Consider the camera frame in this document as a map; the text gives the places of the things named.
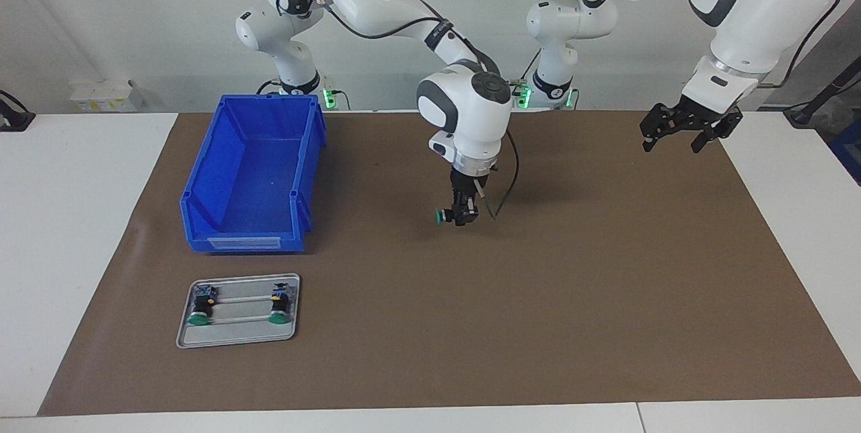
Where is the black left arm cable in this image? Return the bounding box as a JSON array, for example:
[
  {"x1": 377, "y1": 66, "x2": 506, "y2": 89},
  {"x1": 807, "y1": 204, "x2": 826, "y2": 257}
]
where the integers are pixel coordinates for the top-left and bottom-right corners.
[{"x1": 604, "y1": 0, "x2": 843, "y2": 91}]

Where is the blue plastic storage bin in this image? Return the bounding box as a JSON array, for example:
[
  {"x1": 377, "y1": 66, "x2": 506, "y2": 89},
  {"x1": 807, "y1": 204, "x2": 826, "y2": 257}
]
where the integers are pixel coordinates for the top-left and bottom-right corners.
[{"x1": 179, "y1": 94, "x2": 328, "y2": 254}]

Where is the black stand pole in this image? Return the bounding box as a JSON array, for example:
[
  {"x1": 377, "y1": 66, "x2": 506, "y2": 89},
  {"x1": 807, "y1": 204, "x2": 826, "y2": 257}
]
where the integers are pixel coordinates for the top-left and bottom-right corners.
[{"x1": 784, "y1": 56, "x2": 861, "y2": 128}]

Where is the brown table mat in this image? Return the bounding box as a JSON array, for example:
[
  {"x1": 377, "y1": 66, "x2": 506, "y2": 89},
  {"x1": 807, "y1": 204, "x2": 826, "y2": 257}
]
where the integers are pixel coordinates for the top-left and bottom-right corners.
[{"x1": 37, "y1": 109, "x2": 861, "y2": 417}]

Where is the silver metal tray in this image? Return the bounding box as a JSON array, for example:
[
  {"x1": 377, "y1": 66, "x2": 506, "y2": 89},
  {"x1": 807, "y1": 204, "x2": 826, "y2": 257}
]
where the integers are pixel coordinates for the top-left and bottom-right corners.
[{"x1": 176, "y1": 273, "x2": 301, "y2": 350}]

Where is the black clamp mount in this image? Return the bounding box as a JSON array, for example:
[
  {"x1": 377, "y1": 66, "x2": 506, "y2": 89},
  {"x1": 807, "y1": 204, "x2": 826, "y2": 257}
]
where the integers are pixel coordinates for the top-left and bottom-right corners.
[{"x1": 0, "y1": 90, "x2": 36, "y2": 132}]

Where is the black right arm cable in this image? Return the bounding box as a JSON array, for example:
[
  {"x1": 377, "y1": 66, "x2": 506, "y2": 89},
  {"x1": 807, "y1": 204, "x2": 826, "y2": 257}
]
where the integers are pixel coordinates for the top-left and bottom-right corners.
[{"x1": 276, "y1": 0, "x2": 520, "y2": 222}]

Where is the white cardboard box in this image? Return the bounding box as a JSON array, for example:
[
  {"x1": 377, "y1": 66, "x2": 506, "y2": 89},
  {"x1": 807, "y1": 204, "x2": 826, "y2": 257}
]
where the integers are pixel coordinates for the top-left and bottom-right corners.
[{"x1": 69, "y1": 79, "x2": 144, "y2": 113}]

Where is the blue crate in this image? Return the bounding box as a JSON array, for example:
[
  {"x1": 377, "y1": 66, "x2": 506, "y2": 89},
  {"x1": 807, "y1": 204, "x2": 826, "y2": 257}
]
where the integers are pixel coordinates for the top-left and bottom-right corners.
[{"x1": 829, "y1": 117, "x2": 861, "y2": 185}]

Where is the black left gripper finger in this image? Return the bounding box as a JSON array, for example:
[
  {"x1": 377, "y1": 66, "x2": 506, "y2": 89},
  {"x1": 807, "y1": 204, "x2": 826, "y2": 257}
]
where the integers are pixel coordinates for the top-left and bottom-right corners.
[
  {"x1": 691, "y1": 113, "x2": 745, "y2": 155},
  {"x1": 639, "y1": 104, "x2": 684, "y2": 153}
]

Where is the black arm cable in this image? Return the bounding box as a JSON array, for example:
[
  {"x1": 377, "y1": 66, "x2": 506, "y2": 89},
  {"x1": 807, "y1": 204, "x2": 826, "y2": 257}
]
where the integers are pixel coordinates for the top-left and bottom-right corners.
[
  {"x1": 604, "y1": 0, "x2": 843, "y2": 91},
  {"x1": 276, "y1": 0, "x2": 520, "y2": 222}
]

